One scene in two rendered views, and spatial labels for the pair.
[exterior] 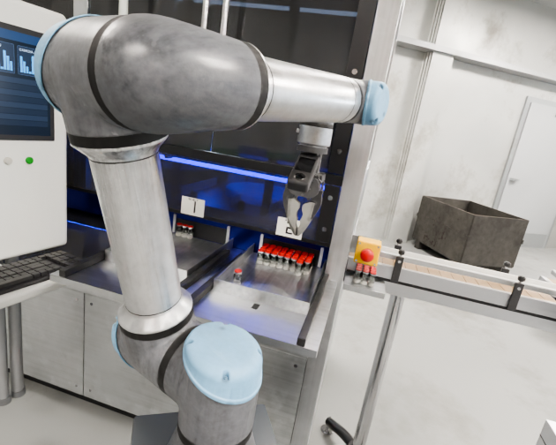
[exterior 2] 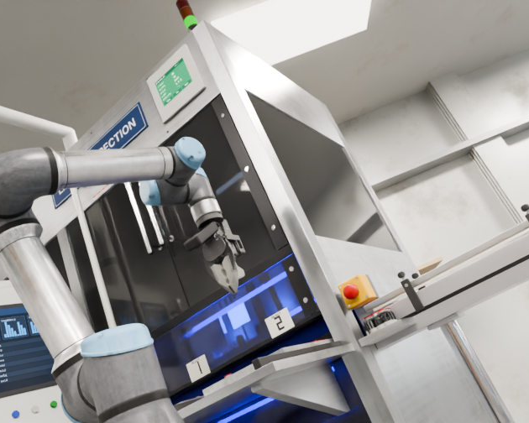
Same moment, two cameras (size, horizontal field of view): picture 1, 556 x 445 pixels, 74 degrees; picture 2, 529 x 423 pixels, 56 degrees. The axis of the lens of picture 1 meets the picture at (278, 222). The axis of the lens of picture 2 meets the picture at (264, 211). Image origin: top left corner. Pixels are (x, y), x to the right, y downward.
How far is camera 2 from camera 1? 79 cm
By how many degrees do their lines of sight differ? 40
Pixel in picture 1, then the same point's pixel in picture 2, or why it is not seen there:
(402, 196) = not seen: outside the picture
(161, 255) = (56, 297)
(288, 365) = not seen: outside the picture
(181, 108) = (4, 180)
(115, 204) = (14, 273)
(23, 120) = (41, 370)
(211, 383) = (91, 344)
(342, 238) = (325, 295)
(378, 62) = (256, 150)
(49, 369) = not seen: outside the picture
